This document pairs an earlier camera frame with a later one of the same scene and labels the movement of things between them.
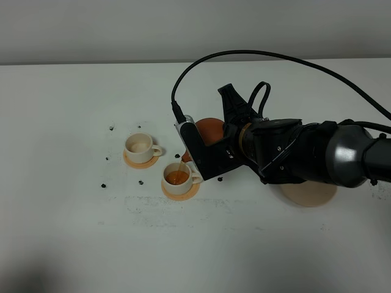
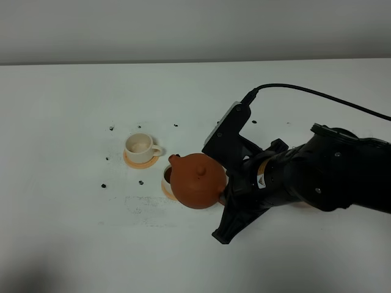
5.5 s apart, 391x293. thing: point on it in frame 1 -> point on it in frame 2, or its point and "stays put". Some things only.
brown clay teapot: [211, 130] -> [197, 180]
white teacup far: [139, 148] stays put
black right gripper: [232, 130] -> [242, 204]
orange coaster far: [138, 165] stays put
